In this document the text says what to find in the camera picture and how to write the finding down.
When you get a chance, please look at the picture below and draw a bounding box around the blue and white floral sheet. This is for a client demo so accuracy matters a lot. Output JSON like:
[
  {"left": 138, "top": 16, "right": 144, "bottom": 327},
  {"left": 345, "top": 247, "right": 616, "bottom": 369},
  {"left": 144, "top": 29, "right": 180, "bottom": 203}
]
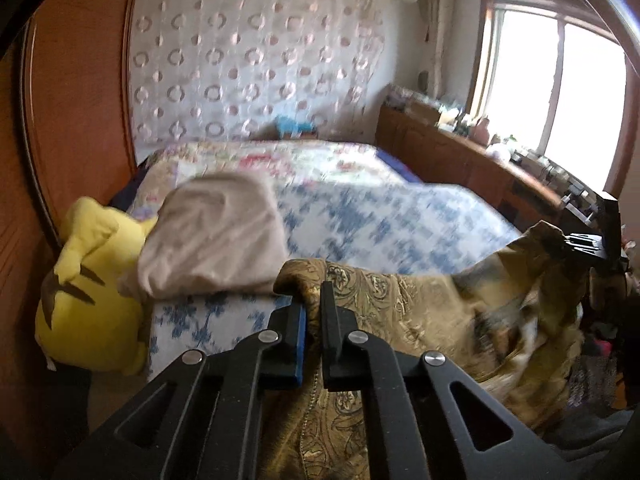
[{"left": 142, "top": 180, "right": 523, "bottom": 386}]

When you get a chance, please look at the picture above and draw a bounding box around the window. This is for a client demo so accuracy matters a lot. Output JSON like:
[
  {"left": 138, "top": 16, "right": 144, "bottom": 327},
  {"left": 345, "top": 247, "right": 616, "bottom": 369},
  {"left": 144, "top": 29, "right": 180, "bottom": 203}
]
[{"left": 467, "top": 0, "right": 631, "bottom": 201}]

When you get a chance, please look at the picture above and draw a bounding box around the beige folded cloth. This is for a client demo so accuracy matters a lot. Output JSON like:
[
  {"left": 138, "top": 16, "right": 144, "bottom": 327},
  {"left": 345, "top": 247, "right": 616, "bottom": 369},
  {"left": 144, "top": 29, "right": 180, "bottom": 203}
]
[{"left": 118, "top": 172, "right": 291, "bottom": 301}]

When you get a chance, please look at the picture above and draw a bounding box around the blue tissue pack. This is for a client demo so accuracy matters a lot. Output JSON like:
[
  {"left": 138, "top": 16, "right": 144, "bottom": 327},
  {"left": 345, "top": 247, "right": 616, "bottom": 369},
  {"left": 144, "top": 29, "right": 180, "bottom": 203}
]
[{"left": 275, "top": 116, "right": 318, "bottom": 141}]

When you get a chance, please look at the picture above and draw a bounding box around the white curtain with ring pattern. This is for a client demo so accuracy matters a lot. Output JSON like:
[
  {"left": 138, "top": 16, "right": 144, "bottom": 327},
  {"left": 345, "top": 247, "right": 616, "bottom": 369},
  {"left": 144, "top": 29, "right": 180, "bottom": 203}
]
[{"left": 127, "top": 0, "right": 386, "bottom": 143}]

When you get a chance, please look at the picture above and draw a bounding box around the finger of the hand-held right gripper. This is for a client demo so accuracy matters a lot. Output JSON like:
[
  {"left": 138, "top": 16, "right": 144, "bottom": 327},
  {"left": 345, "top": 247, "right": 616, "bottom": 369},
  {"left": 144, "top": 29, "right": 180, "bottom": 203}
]
[{"left": 562, "top": 232, "right": 608, "bottom": 262}]

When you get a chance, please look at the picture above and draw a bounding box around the floral patchwork quilt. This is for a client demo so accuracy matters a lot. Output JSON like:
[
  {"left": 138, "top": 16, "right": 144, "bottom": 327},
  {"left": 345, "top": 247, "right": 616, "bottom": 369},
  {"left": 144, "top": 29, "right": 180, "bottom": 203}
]
[{"left": 127, "top": 140, "right": 421, "bottom": 211}]

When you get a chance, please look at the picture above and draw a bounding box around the long wooden cabinet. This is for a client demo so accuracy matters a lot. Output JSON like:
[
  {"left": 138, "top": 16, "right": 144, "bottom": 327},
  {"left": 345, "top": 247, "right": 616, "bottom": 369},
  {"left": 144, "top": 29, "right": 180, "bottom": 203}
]
[{"left": 375, "top": 100, "right": 601, "bottom": 241}]

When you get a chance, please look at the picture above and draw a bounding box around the white wrapped pipe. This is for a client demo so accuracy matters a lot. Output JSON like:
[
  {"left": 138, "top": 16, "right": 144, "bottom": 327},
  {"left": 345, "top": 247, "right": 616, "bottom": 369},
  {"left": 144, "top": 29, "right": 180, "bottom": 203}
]
[{"left": 425, "top": 0, "right": 453, "bottom": 101}]

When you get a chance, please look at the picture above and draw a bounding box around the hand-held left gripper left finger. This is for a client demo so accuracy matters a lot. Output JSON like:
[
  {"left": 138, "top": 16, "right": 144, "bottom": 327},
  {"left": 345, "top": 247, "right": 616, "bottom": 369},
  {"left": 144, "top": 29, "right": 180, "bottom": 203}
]
[{"left": 52, "top": 305, "right": 307, "bottom": 480}]

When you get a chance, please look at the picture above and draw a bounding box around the navy blue blanket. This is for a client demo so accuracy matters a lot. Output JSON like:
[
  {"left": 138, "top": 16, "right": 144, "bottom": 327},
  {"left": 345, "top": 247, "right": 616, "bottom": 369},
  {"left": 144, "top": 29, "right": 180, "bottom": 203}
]
[{"left": 372, "top": 144, "right": 426, "bottom": 185}]

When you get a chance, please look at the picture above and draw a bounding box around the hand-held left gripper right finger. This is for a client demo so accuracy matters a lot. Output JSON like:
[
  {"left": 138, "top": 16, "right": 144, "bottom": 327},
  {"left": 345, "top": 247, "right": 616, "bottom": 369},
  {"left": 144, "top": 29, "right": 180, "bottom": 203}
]
[{"left": 320, "top": 281, "right": 571, "bottom": 480}]

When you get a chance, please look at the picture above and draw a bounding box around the yellow plush toy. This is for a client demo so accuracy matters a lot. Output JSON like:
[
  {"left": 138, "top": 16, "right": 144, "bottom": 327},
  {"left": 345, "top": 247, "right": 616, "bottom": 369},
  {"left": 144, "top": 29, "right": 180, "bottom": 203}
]
[{"left": 34, "top": 196, "right": 161, "bottom": 376}]

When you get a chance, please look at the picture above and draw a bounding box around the brown wooden louvred wardrobe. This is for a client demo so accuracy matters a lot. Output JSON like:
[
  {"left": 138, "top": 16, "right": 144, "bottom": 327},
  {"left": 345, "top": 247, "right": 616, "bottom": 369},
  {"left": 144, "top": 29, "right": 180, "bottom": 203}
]
[{"left": 0, "top": 0, "right": 146, "bottom": 461}]

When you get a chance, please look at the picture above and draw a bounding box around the golden brown patterned garment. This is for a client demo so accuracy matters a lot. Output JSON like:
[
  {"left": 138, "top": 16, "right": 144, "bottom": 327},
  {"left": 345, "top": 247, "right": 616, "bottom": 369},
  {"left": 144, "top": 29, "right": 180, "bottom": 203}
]
[{"left": 260, "top": 220, "right": 591, "bottom": 480}]

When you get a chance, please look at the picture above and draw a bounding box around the person's dark gray clothing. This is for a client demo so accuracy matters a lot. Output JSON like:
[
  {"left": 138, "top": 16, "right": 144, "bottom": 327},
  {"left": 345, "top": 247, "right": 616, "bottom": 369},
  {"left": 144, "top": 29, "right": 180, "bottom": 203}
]
[{"left": 542, "top": 400, "right": 640, "bottom": 480}]

